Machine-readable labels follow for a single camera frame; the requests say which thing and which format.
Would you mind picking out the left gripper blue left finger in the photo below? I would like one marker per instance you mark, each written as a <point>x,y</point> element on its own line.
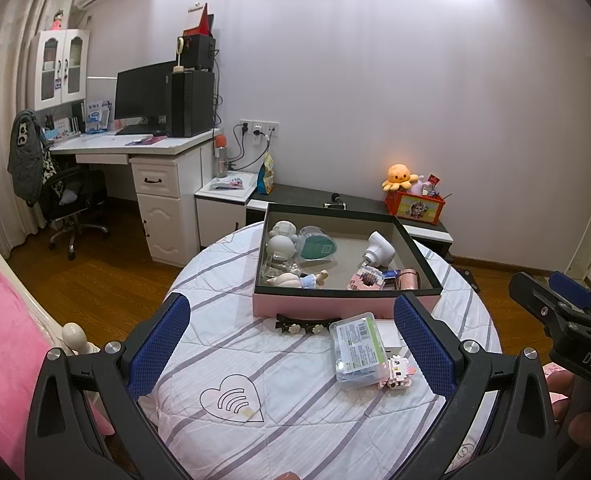
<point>62,438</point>

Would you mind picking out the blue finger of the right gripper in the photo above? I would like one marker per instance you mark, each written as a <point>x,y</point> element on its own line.
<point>575,293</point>
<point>539,300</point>

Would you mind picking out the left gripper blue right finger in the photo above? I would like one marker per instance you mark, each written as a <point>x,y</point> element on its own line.
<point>497,421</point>

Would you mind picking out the rose gold round tin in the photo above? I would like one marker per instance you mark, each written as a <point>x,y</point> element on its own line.
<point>407,279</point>

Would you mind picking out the pink cat block model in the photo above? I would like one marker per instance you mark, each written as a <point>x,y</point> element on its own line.
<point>400,374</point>

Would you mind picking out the blue rectangular pack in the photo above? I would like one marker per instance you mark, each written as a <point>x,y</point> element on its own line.
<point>390,275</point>

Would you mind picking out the white handheld device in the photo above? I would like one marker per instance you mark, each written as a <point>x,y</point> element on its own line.
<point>379,252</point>

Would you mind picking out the clear plastic case green label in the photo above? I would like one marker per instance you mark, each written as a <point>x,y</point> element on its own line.
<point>360,359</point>

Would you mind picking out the teal round clear container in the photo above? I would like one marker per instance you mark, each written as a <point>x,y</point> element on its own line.
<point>313,244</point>

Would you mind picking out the pink baby figurine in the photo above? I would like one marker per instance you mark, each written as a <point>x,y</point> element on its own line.
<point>307,281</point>

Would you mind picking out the white round figure toy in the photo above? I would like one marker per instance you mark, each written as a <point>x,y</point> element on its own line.
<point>281,245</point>

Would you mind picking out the black bathroom scale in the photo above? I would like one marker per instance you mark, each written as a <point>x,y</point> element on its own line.
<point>470,279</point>

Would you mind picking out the red toy box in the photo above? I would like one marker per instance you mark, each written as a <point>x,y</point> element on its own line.
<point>424,209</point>

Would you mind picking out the orange octopus plush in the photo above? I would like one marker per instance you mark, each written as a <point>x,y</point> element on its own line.
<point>399,178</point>

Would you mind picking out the striped white tablecloth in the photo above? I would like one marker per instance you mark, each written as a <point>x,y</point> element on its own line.
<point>239,399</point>

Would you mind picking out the pink black storage box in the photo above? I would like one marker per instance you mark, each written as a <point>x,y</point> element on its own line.
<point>350,230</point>

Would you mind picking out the black office chair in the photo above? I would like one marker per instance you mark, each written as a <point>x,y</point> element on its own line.
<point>70,196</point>

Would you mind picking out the black flower hair clip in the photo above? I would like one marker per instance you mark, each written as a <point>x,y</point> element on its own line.
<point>294,326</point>

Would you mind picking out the white desk with drawers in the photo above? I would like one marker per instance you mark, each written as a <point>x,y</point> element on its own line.
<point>167,173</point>

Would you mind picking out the dark hanging jacket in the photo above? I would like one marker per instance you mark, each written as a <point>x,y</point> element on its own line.
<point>29,163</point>

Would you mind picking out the yellow snack bag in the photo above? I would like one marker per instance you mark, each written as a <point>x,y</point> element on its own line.
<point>266,175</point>

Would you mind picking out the orange capped bottle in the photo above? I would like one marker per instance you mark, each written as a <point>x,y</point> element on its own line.
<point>220,155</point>

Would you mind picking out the black computer monitor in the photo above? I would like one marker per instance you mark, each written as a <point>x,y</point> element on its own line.
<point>141,94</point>

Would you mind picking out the black computer tower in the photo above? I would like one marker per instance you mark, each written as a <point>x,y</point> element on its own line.
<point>189,103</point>

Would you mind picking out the black speaker box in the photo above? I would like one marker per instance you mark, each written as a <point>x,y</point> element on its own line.
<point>196,52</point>

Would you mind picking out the pink doll on cabinet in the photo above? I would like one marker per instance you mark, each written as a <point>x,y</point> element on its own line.
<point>57,20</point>

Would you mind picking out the red triangular item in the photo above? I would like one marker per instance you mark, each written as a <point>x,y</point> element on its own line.
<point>198,20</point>

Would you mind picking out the beige curtain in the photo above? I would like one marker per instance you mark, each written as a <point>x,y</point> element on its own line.
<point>3,110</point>

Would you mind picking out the wall power outlet strip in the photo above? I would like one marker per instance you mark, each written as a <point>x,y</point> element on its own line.
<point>257,127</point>

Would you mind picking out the white wall cabinet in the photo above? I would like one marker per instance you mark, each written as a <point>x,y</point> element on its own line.
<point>57,68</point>

